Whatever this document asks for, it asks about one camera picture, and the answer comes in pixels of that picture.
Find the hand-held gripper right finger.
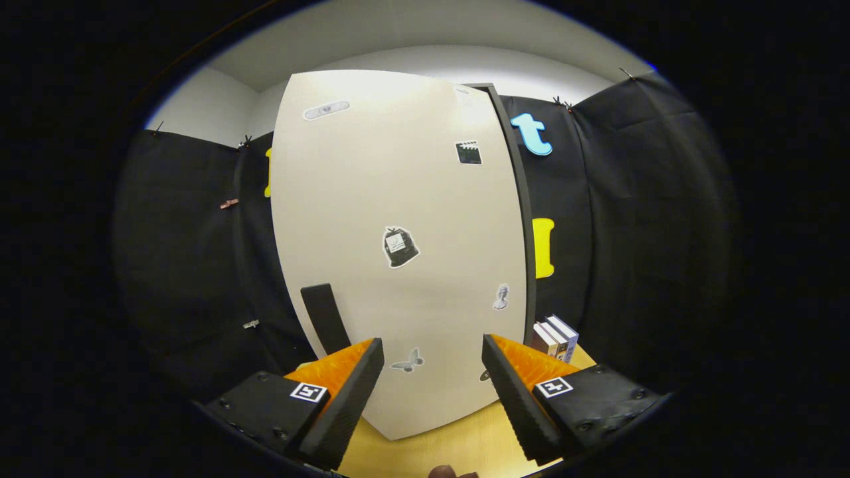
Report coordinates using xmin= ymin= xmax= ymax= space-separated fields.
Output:
xmin=481 ymin=333 xmax=665 ymax=465

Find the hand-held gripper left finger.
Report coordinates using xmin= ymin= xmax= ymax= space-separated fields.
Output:
xmin=206 ymin=337 xmax=386 ymax=471

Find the black door handle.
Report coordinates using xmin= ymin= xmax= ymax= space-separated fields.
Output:
xmin=300 ymin=283 xmax=353 ymax=357

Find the dark grey shoe cabinet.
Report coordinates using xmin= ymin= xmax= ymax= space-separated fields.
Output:
xmin=465 ymin=83 xmax=539 ymax=346

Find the beige shoe cabinet door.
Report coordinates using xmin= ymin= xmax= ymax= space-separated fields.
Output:
xmin=269 ymin=70 xmax=529 ymax=441

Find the brown cover book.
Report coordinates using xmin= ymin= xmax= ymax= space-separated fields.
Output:
xmin=531 ymin=323 xmax=558 ymax=358

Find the white spine book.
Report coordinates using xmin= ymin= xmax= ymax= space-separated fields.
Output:
xmin=541 ymin=320 xmax=570 ymax=362

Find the black backdrop cloth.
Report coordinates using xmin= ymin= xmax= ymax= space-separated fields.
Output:
xmin=113 ymin=70 xmax=741 ymax=412

